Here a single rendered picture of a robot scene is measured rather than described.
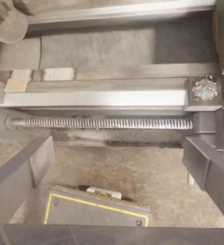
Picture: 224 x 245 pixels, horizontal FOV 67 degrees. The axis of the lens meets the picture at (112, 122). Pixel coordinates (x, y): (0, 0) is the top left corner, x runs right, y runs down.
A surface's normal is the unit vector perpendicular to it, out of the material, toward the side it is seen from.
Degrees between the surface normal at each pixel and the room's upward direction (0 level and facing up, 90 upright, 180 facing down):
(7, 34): 90
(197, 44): 16
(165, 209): 0
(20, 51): 0
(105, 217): 0
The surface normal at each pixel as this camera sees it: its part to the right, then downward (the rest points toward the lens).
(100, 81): -0.14, -0.12
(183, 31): -0.20, 0.10
